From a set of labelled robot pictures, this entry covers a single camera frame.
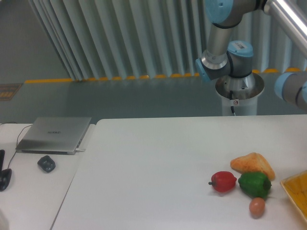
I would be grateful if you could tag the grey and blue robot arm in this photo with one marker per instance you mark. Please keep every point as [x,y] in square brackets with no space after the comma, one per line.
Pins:
[230,62]

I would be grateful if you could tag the red bell pepper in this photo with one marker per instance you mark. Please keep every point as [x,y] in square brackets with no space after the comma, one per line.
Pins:
[223,181]

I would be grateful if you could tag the green bell pepper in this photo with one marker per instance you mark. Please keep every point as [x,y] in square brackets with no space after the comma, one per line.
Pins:
[255,184]

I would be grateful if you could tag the white corrugated partition screen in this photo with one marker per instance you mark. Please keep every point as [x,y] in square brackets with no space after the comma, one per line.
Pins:
[127,39]

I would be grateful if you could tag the silver closed laptop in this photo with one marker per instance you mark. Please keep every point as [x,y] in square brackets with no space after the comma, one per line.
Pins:
[54,135]

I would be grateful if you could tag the triangular bread piece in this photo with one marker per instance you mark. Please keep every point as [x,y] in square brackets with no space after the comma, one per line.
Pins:
[253,162]

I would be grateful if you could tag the small black tray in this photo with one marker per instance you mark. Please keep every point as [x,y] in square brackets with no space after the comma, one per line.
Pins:
[46,164]

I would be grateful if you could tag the brown egg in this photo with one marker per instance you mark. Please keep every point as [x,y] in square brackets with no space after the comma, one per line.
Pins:
[257,206]

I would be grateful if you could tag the black keyboard edge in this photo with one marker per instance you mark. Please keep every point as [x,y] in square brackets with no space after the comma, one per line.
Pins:
[2,155]

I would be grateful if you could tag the yellow wicker basket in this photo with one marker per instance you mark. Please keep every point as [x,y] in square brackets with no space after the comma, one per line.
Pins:
[296,189]

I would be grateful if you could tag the black computer mouse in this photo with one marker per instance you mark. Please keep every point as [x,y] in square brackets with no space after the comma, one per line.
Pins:
[5,177]

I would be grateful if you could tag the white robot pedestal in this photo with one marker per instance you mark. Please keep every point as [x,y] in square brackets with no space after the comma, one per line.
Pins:
[239,96]

